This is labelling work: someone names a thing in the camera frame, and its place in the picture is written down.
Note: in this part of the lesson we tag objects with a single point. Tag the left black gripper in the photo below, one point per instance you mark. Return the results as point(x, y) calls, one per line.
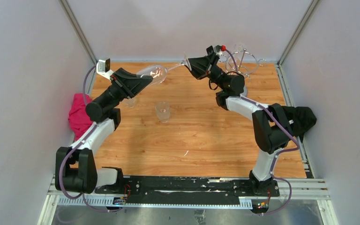
point(130, 85)

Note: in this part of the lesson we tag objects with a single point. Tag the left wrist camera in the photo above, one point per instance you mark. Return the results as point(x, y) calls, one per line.
point(103, 68)

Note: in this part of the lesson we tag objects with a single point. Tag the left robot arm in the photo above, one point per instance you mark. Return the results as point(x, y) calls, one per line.
point(76, 172)

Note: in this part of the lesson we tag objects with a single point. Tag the aluminium frame rail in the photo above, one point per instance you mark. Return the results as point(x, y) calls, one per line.
point(289, 189)

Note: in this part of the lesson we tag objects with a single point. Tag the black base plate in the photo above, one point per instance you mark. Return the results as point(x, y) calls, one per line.
point(175, 190)

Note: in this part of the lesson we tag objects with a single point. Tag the chrome wine glass rack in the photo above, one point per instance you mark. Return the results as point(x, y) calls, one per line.
point(245, 66)

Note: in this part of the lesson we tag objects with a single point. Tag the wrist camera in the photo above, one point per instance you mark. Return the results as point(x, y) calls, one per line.
point(103, 68)
point(218, 49)

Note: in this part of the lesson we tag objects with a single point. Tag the patterned clear wine glass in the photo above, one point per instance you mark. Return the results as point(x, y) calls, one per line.
point(130, 102)

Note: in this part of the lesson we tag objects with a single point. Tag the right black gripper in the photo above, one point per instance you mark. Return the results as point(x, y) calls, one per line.
point(203, 67)

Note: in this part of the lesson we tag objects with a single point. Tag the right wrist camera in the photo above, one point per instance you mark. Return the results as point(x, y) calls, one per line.
point(218, 49)

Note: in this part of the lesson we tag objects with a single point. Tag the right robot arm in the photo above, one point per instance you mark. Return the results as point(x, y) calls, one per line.
point(272, 128)

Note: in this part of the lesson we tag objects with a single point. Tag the clear wine glass back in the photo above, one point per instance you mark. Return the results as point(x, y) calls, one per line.
point(239, 49)

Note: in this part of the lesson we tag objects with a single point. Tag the pink cloth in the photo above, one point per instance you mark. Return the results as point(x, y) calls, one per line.
point(79, 121)

